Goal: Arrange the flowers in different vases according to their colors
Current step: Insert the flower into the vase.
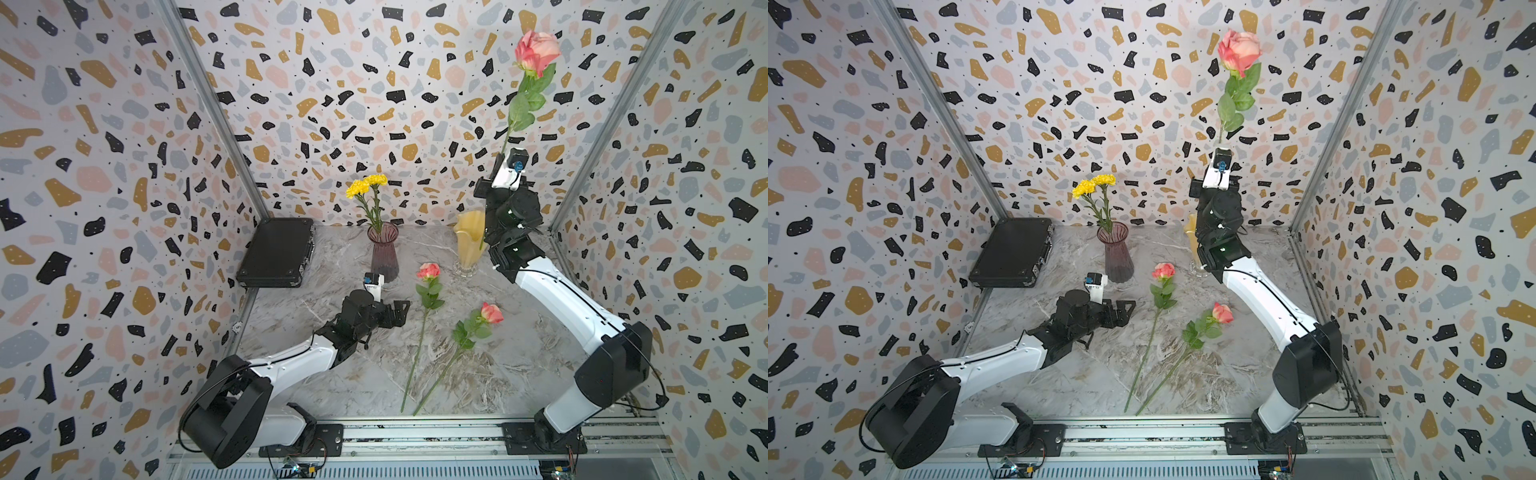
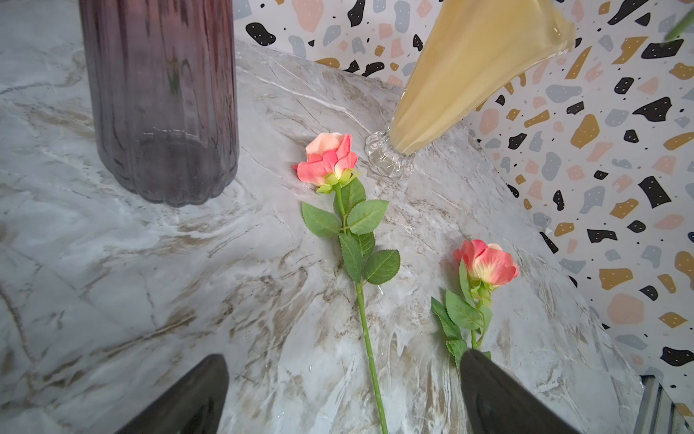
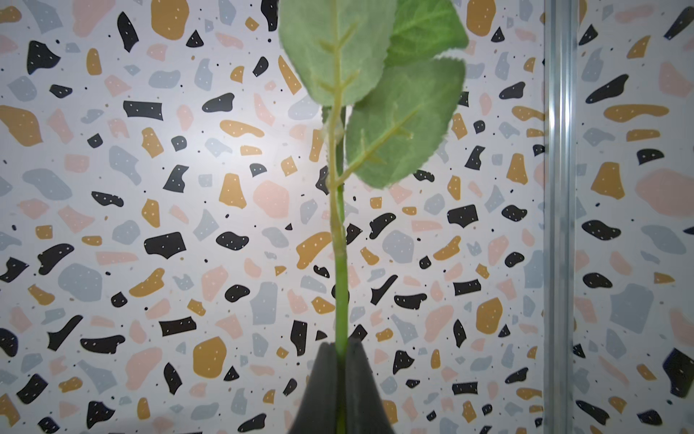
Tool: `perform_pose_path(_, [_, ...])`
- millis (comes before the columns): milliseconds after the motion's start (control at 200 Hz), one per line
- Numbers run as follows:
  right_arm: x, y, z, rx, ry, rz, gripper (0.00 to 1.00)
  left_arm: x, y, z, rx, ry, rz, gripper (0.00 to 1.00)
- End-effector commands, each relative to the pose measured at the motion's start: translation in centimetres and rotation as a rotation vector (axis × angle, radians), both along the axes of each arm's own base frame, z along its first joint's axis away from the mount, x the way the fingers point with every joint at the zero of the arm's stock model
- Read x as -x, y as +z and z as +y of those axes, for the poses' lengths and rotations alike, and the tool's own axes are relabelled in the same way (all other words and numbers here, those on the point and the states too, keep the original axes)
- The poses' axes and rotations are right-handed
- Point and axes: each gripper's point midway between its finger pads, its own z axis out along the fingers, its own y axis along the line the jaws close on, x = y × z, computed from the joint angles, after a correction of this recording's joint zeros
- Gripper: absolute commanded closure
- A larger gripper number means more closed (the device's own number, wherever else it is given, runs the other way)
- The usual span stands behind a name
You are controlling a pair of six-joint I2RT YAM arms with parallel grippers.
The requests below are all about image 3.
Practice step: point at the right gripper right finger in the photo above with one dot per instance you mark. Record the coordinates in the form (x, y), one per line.
(364, 409)

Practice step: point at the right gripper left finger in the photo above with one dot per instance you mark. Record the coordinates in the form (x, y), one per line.
(317, 413)

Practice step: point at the right corner aluminium post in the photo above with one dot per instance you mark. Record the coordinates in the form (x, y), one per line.
(561, 45)

